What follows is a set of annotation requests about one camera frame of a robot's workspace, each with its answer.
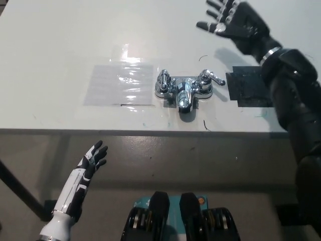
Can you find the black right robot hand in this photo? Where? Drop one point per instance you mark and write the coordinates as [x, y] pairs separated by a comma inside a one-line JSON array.
[[245, 30]]

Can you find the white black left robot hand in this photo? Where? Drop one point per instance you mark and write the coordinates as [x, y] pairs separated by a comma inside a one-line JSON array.
[[85, 170]]

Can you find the chrome faucet body with spout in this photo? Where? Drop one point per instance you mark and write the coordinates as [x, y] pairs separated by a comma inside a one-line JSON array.
[[184, 93]]

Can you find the black teal robot torso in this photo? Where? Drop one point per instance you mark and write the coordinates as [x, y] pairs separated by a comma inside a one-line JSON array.
[[160, 221]]

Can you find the black tape square patch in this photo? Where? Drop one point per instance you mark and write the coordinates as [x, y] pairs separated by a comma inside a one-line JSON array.
[[245, 85]]

